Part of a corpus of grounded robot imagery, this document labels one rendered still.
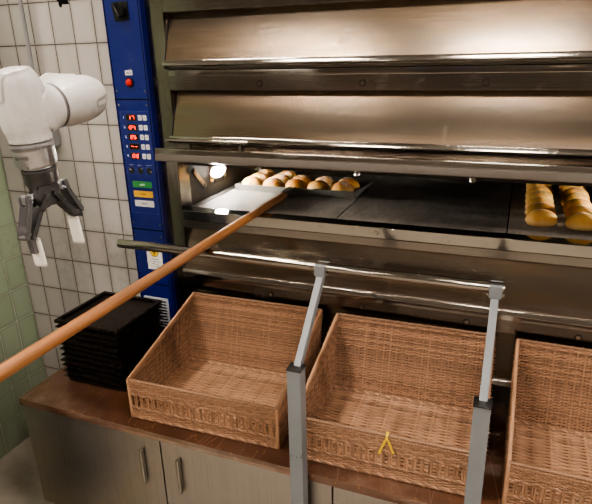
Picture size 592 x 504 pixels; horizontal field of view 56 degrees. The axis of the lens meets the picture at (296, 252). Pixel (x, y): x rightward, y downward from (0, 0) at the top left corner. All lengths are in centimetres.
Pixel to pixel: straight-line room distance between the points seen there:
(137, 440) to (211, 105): 119
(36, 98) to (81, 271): 144
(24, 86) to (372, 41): 102
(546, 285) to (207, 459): 122
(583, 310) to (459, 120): 70
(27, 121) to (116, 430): 116
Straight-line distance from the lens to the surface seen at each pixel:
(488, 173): 167
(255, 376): 218
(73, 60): 241
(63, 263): 271
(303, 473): 171
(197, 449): 192
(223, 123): 204
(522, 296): 193
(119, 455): 216
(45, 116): 133
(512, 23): 179
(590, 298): 195
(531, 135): 179
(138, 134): 222
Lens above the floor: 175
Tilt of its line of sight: 20 degrees down
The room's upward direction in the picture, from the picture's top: 2 degrees counter-clockwise
